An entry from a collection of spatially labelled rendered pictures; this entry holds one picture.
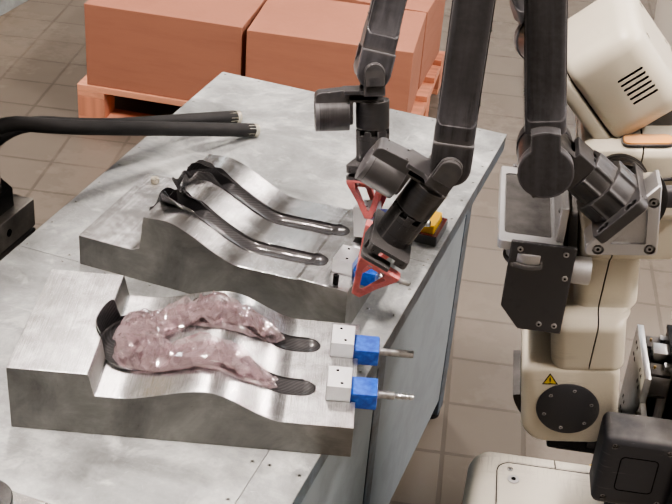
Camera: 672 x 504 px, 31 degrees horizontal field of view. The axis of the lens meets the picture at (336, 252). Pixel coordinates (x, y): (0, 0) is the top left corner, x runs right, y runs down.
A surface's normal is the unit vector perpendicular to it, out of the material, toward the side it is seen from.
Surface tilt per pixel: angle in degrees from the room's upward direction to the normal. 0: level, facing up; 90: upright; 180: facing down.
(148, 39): 90
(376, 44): 76
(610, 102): 90
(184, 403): 90
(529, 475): 0
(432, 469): 0
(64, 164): 0
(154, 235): 90
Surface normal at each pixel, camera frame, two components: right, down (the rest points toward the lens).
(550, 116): -0.09, 0.29
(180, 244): -0.35, 0.47
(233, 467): 0.07, -0.84
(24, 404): -0.05, 0.53
